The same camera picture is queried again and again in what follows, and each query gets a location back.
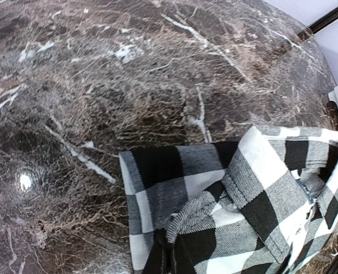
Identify right black frame post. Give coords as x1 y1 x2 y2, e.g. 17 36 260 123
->
308 7 338 34

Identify black white checkered shirt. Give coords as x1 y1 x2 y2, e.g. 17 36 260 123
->
119 126 338 273

